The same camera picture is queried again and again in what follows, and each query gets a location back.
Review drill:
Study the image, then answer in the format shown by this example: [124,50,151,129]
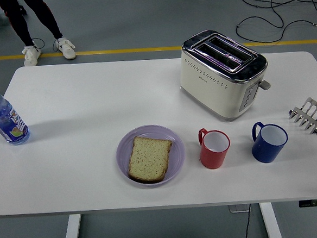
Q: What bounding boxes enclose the looped black floor cable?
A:
[233,0,317,46]

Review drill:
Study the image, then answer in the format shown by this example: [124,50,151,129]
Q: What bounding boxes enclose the person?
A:
[0,0,77,68]

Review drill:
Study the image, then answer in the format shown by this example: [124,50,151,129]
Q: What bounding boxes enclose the red enamel cup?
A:
[197,126,233,171]

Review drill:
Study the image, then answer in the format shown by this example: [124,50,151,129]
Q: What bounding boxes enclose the lilac round plate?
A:
[114,123,188,191]

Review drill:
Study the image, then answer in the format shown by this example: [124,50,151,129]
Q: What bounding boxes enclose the white table leg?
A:
[59,213,84,238]
[259,202,283,238]

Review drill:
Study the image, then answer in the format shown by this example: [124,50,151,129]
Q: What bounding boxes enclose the steel toast rack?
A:
[287,97,317,137]

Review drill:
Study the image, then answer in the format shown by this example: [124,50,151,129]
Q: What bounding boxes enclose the cream chrome toaster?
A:
[176,26,274,126]

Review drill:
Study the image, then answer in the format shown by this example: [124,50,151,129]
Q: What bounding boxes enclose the slice of toast bread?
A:
[125,133,176,185]

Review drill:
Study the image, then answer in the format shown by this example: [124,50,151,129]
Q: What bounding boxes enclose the grey bracket under table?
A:
[229,204,252,214]

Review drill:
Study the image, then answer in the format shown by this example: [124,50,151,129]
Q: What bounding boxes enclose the black cable under table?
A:
[239,204,254,238]

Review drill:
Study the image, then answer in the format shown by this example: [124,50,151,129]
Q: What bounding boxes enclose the clear bottle with blue cap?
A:
[0,83,32,147]

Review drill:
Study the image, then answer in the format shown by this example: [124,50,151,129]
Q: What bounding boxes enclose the blue enamel cup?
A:
[250,119,290,164]

